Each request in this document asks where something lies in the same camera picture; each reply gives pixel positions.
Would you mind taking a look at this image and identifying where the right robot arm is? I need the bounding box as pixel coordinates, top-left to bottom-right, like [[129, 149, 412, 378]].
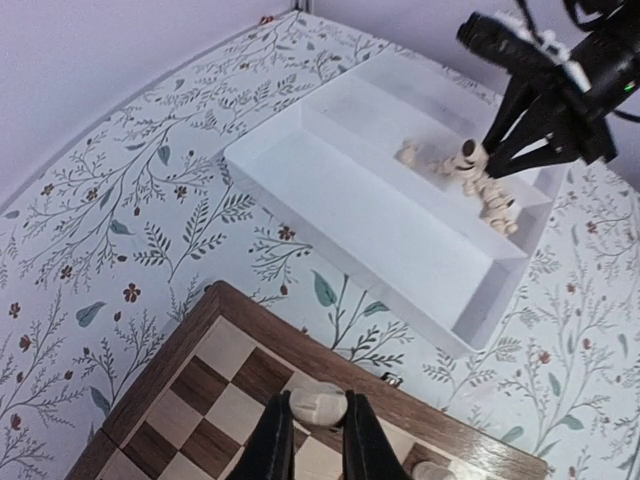
[[457, 1, 639, 178]]

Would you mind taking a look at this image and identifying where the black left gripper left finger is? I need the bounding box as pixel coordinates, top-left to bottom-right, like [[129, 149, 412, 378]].
[[234, 390, 295, 480]]

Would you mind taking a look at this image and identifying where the right aluminium frame post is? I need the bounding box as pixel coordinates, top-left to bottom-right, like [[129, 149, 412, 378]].
[[292, 0, 314, 14]]

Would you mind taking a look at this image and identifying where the wooden chess board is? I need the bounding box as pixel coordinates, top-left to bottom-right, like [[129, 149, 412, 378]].
[[70, 282, 547, 479]]

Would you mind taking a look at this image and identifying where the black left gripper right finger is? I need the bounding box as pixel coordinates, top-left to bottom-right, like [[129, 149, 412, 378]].
[[342, 390, 411, 480]]

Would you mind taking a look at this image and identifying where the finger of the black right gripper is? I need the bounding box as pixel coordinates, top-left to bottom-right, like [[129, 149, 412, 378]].
[[483, 77, 535, 153], [487, 133, 580, 178]]

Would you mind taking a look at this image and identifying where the floral patterned table mat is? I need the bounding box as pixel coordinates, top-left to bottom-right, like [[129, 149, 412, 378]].
[[1, 13, 639, 479]]

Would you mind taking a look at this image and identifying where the pile of cream chess pieces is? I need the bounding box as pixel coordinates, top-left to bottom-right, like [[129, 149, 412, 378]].
[[394, 138, 521, 237]]

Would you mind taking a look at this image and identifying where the cream chess piece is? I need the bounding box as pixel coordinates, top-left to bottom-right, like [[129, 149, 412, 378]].
[[289, 382, 348, 428], [446, 139, 488, 182]]

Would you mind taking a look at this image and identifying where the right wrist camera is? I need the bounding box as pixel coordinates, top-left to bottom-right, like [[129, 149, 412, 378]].
[[456, 12, 592, 93]]

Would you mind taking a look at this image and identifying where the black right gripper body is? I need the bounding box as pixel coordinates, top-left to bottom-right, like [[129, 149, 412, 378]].
[[509, 60, 618, 163]]

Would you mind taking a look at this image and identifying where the white three-compartment plastic tray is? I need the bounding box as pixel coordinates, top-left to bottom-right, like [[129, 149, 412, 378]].
[[224, 52, 567, 358]]

